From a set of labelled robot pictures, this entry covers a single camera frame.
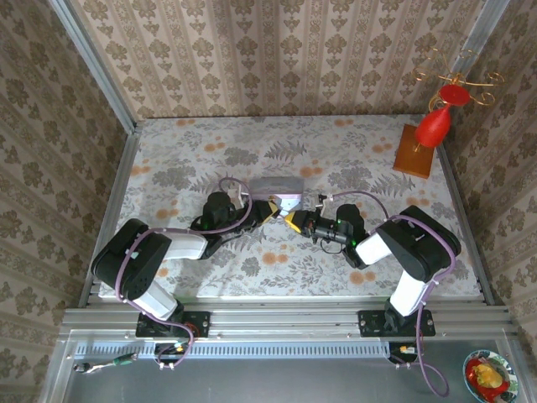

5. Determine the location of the green plug cable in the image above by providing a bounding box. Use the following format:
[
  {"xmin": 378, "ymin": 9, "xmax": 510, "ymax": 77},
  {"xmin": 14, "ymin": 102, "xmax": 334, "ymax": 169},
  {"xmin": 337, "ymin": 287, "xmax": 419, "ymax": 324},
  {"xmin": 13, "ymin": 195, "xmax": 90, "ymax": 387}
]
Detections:
[{"xmin": 73, "ymin": 352, "xmax": 139, "ymax": 374}]

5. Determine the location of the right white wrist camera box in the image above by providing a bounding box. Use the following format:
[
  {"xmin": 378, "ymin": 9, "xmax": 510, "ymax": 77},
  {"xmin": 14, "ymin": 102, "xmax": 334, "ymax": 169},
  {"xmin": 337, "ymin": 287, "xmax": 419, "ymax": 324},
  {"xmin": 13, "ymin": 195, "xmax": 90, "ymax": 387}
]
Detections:
[{"xmin": 314, "ymin": 191, "xmax": 336, "ymax": 212}]

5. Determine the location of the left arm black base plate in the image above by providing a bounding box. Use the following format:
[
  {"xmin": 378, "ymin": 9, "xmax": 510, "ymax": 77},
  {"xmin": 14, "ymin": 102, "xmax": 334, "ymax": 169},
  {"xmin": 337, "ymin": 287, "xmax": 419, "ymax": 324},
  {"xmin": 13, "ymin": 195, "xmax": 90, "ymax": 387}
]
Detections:
[{"xmin": 135, "ymin": 310, "xmax": 211, "ymax": 339}]

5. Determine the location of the aluminium mounting rail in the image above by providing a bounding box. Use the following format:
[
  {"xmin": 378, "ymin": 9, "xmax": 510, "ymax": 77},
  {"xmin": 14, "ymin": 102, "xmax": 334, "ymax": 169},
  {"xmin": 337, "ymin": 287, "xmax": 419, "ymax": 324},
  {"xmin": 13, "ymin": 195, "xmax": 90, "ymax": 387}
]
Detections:
[{"xmin": 58, "ymin": 306, "xmax": 519, "ymax": 341}]

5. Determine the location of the aluminium side rail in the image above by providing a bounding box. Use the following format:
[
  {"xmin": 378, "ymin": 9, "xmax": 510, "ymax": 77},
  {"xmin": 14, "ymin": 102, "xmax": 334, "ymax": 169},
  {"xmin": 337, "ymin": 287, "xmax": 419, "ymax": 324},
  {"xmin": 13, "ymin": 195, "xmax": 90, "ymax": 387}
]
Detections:
[
  {"xmin": 77, "ymin": 132, "xmax": 142, "ymax": 310},
  {"xmin": 435, "ymin": 144, "xmax": 498, "ymax": 306}
]

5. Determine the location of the gold wire stand wooden base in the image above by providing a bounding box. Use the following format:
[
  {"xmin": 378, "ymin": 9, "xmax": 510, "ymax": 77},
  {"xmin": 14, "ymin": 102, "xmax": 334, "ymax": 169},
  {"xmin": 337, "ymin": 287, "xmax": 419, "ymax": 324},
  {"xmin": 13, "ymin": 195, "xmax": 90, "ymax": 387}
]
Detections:
[{"xmin": 393, "ymin": 46, "xmax": 507, "ymax": 181}]

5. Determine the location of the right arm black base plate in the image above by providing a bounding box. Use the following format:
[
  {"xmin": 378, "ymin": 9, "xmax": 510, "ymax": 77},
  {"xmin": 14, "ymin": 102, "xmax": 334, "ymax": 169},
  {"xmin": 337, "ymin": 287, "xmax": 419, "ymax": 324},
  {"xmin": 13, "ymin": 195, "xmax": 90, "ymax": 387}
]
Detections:
[{"xmin": 357, "ymin": 309, "xmax": 436, "ymax": 338}]

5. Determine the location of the grey metal shelf panel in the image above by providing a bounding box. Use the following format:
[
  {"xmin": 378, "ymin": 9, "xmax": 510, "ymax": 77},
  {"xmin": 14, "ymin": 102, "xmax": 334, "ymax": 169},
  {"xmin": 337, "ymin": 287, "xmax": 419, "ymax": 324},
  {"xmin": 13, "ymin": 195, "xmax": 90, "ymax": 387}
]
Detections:
[{"xmin": 39, "ymin": 329, "xmax": 524, "ymax": 403}]

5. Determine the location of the black wires yellow plug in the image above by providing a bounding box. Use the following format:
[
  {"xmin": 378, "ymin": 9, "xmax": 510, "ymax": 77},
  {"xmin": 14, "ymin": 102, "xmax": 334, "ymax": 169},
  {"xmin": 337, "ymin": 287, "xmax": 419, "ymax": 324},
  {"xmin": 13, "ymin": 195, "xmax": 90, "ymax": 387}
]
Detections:
[
  {"xmin": 153, "ymin": 340, "xmax": 189, "ymax": 366},
  {"xmin": 388, "ymin": 342, "xmax": 425, "ymax": 364}
]

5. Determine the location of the aluminium frame post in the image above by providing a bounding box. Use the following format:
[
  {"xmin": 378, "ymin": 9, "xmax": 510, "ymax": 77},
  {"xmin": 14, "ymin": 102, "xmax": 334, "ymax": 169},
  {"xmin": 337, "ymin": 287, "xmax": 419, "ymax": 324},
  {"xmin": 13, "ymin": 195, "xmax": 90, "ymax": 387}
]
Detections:
[
  {"xmin": 451, "ymin": 0, "xmax": 511, "ymax": 85},
  {"xmin": 46, "ymin": 0, "xmax": 138, "ymax": 134}
]

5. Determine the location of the slotted grey cable duct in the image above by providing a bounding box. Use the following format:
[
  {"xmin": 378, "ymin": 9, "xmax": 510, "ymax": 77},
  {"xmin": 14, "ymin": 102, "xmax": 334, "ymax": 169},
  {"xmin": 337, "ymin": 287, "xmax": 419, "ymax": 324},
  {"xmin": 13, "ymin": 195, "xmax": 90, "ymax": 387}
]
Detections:
[{"xmin": 75, "ymin": 338, "xmax": 391, "ymax": 360}]

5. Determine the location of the yellow toy fruit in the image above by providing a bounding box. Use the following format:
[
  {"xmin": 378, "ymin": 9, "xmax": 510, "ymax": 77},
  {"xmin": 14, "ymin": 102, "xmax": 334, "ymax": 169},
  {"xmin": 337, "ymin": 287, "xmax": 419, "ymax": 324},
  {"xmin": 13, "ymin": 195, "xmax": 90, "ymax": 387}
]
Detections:
[{"xmin": 472, "ymin": 363, "xmax": 503, "ymax": 387}]

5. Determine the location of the red plastic goblet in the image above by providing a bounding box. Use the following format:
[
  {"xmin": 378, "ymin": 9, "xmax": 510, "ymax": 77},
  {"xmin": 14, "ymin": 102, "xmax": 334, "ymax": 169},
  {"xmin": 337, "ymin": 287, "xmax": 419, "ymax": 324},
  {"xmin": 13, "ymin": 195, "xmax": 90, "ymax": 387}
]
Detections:
[{"xmin": 414, "ymin": 83, "xmax": 472, "ymax": 148}]

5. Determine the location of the floral tablecloth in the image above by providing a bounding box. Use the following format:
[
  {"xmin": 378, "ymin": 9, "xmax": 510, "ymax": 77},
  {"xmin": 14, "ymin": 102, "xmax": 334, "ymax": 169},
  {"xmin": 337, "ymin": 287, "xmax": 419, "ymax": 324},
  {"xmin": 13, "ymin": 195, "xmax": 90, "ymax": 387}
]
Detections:
[{"xmin": 111, "ymin": 113, "xmax": 483, "ymax": 300}]

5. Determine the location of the cartoon dog tin box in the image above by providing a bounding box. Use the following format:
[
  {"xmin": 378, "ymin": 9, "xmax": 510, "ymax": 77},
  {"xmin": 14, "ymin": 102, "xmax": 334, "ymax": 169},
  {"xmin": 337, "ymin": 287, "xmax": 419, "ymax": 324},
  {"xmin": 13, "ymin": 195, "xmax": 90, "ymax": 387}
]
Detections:
[{"xmin": 248, "ymin": 176, "xmax": 306, "ymax": 212}]

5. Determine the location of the patterned ceramic bowl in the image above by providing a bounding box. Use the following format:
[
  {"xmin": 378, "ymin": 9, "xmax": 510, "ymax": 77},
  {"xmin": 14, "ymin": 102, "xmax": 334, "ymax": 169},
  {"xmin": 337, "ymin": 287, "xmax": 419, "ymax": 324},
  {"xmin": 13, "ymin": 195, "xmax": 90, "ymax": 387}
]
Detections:
[{"xmin": 462, "ymin": 349, "xmax": 520, "ymax": 403}]

